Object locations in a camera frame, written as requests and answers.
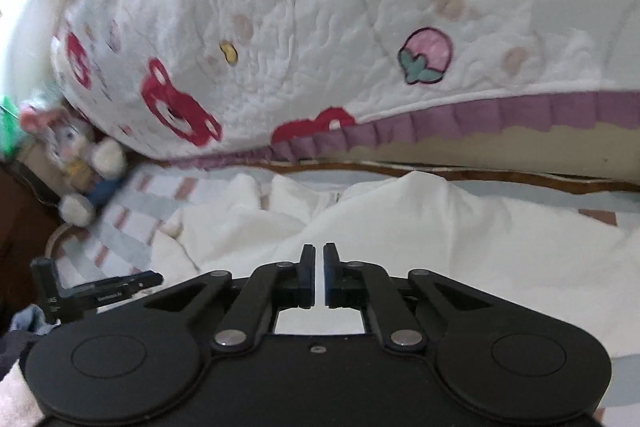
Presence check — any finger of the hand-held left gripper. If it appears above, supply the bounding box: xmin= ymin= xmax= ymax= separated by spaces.
xmin=30 ymin=257 xmax=165 ymax=324

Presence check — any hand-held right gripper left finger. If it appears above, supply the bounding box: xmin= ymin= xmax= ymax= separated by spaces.
xmin=144 ymin=243 xmax=317 ymax=354

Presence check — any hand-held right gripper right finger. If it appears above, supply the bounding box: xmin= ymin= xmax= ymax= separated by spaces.
xmin=323 ymin=242 xmax=495 ymax=354

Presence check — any white fleece jacket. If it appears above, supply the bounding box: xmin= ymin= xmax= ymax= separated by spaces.
xmin=150 ymin=171 xmax=640 ymax=360

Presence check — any grey clothing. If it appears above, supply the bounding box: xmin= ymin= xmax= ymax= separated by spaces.
xmin=10 ymin=304 xmax=56 ymax=338

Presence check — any brown wooden dresser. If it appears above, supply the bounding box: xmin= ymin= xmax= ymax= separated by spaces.
xmin=0 ymin=157 xmax=66 ymax=323

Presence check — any dark grey cloth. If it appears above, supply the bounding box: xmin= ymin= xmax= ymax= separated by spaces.
xmin=0 ymin=329 xmax=41 ymax=383

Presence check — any pale pink cloth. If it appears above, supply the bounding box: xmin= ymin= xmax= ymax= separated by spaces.
xmin=0 ymin=372 xmax=51 ymax=427

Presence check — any grey plush rabbit toy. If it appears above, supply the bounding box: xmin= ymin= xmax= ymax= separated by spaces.
xmin=20 ymin=99 xmax=131 ymax=228

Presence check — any green plastic bag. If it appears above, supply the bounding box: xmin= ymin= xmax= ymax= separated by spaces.
xmin=0 ymin=94 xmax=26 ymax=158

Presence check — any tan bed base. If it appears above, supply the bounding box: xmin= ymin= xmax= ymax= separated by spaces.
xmin=350 ymin=122 xmax=640 ymax=180

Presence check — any bear print quilt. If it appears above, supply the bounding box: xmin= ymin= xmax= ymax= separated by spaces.
xmin=50 ymin=0 xmax=640 ymax=168

